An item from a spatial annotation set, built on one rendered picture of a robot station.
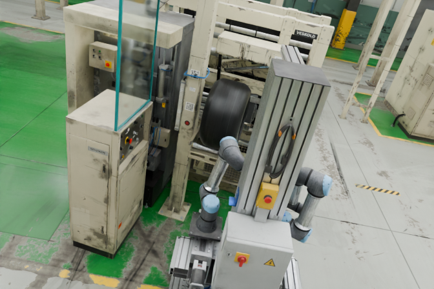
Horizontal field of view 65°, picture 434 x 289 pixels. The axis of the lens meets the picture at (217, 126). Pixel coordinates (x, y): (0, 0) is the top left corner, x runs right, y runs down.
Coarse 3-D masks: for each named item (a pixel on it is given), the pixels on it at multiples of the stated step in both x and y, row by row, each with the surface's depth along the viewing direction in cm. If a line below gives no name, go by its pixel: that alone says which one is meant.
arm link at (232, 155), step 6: (228, 150) 216; (234, 150) 215; (228, 156) 215; (234, 156) 214; (240, 156) 215; (228, 162) 216; (234, 162) 214; (240, 162) 214; (234, 168) 217; (240, 168) 215
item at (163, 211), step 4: (168, 200) 358; (184, 204) 357; (188, 204) 357; (164, 208) 347; (188, 208) 353; (160, 212) 341; (164, 212) 342; (168, 212) 343; (180, 212) 346; (184, 212) 347; (168, 216) 339; (172, 216) 340; (176, 216) 341; (180, 216) 342; (184, 216) 343; (180, 220) 337
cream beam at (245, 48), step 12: (228, 36) 287; (240, 36) 294; (216, 48) 286; (228, 48) 283; (240, 48) 281; (252, 48) 278; (264, 48) 276; (276, 48) 280; (252, 60) 283; (264, 60) 280
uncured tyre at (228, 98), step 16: (224, 80) 278; (208, 96) 269; (224, 96) 265; (240, 96) 265; (208, 112) 264; (224, 112) 261; (240, 112) 263; (208, 128) 266; (224, 128) 263; (240, 128) 309; (208, 144) 281
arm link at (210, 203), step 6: (204, 198) 232; (210, 198) 233; (216, 198) 234; (204, 204) 229; (210, 204) 228; (216, 204) 229; (204, 210) 230; (210, 210) 228; (216, 210) 230; (204, 216) 232; (210, 216) 230; (216, 216) 235
